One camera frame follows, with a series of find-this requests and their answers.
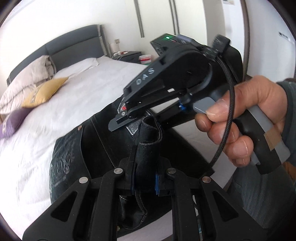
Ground black braided cable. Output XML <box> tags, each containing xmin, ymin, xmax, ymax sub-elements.
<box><xmin>200</xmin><ymin>34</ymin><xmax>237</xmax><ymax>179</ymax></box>

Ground grey upholstered headboard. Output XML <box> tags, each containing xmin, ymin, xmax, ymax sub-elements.
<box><xmin>7</xmin><ymin>24</ymin><xmax>109</xmax><ymax>80</ymax></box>

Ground bed with white sheet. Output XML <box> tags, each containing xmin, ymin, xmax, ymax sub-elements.
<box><xmin>0</xmin><ymin>56</ymin><xmax>232</xmax><ymax>234</ymax></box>

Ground dark brown door frame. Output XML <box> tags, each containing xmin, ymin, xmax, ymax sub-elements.
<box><xmin>240</xmin><ymin>0</ymin><xmax>253</xmax><ymax>80</ymax></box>

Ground black wardrobe handle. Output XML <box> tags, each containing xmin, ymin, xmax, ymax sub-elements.
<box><xmin>135</xmin><ymin>0</ymin><xmax>145</xmax><ymax>38</ymax></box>
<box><xmin>169</xmin><ymin>0</ymin><xmax>176</xmax><ymax>35</ymax></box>
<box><xmin>174</xmin><ymin>0</ymin><xmax>180</xmax><ymax>35</ymax></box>

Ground yellow cushion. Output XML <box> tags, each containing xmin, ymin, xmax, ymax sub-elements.
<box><xmin>22</xmin><ymin>76</ymin><xmax>70</xmax><ymax>108</ymax></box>

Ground white wardrobe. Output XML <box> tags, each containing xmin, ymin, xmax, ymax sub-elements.
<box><xmin>102</xmin><ymin>0</ymin><xmax>242</xmax><ymax>78</ymax></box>

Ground person's grey clothing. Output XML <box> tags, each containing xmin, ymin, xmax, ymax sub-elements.
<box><xmin>229</xmin><ymin>160</ymin><xmax>296</xmax><ymax>233</ymax></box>

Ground white pillow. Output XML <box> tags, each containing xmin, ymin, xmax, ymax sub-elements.
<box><xmin>54</xmin><ymin>57</ymin><xmax>100</xmax><ymax>78</ymax></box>

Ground black denim pants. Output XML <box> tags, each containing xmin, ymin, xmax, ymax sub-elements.
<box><xmin>50</xmin><ymin>102</ymin><xmax>216</xmax><ymax>239</ymax></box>

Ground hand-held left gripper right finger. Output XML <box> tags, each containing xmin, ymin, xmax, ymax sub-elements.
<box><xmin>155</xmin><ymin>158</ymin><xmax>258</xmax><ymax>241</ymax></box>

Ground person's right hand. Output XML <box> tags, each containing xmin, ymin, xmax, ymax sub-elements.
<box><xmin>194</xmin><ymin>75</ymin><xmax>288</xmax><ymax>168</ymax></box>

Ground purple cushion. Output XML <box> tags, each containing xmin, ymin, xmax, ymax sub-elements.
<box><xmin>0</xmin><ymin>107</ymin><xmax>34</xmax><ymax>139</ymax></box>

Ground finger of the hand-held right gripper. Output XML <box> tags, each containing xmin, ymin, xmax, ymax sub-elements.
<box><xmin>148</xmin><ymin>103</ymin><xmax>196</xmax><ymax>128</ymax></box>
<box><xmin>108</xmin><ymin>101</ymin><xmax>151</xmax><ymax>132</ymax></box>

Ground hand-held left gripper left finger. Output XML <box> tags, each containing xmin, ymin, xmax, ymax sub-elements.
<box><xmin>23</xmin><ymin>146</ymin><xmax>137</xmax><ymax>241</ymax></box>

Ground folded white duvet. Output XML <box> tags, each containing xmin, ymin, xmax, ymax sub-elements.
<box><xmin>0</xmin><ymin>55</ymin><xmax>57</xmax><ymax>115</ymax></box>

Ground white and red bin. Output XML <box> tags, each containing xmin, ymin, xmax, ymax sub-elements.
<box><xmin>139</xmin><ymin>54</ymin><xmax>152</xmax><ymax>67</ymax></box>

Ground dark grey nightstand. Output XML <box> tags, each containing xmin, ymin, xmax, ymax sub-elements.
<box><xmin>111</xmin><ymin>51</ymin><xmax>143</xmax><ymax>64</ymax></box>

